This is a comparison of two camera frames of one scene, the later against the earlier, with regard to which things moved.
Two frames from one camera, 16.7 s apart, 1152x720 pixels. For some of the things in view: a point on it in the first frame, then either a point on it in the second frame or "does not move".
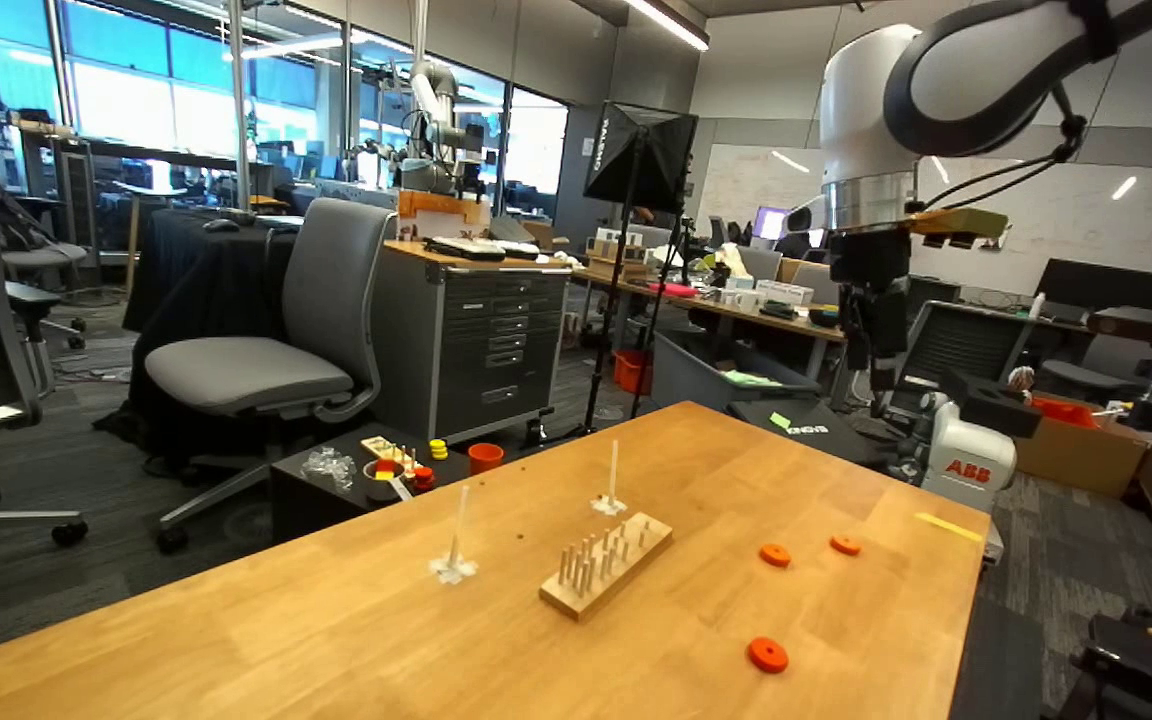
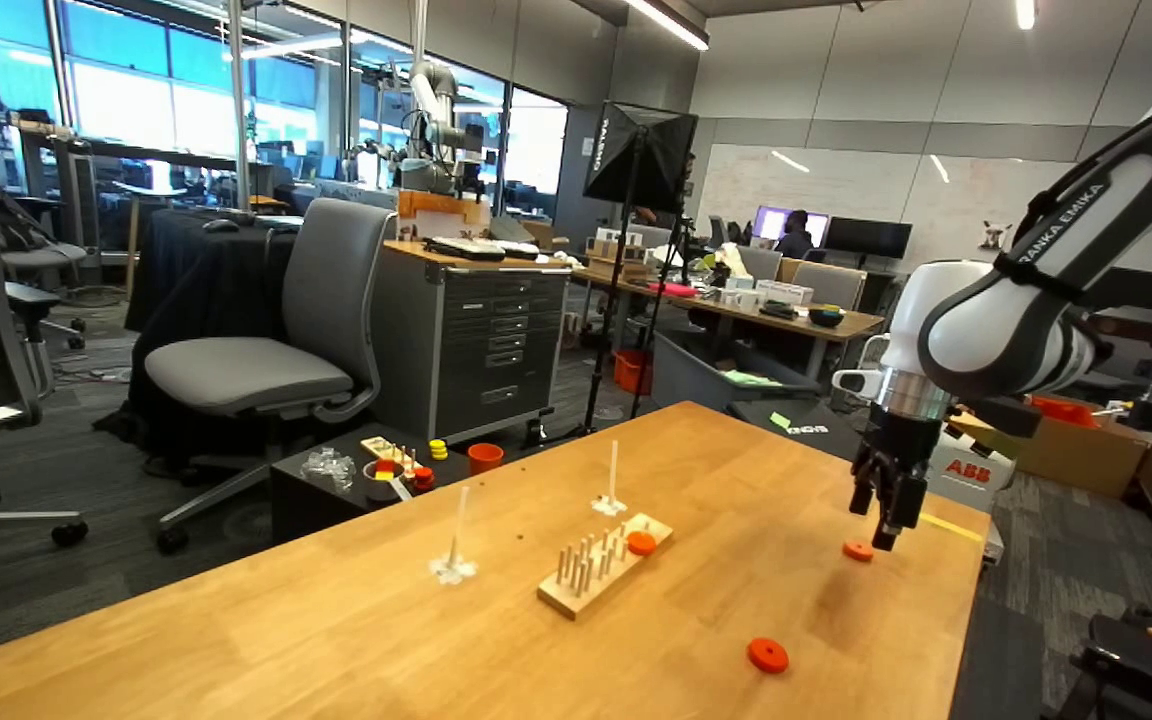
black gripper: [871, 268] to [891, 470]
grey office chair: [339, 272] does not move
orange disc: [765, 653] does not move
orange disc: [779, 554] to [641, 540]
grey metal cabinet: [470, 339] does not move
